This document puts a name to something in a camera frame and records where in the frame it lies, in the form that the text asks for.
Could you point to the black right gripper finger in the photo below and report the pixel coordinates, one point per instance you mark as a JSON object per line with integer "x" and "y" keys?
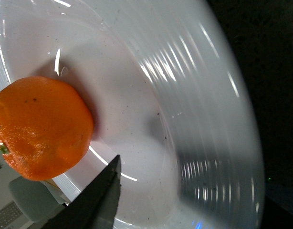
{"x": 96, "y": 206}

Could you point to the orange fruit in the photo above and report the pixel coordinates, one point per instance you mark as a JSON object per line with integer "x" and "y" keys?
{"x": 45, "y": 127}

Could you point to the white ceramic plate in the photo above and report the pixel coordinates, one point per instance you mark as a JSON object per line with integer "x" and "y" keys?
{"x": 168, "y": 96}

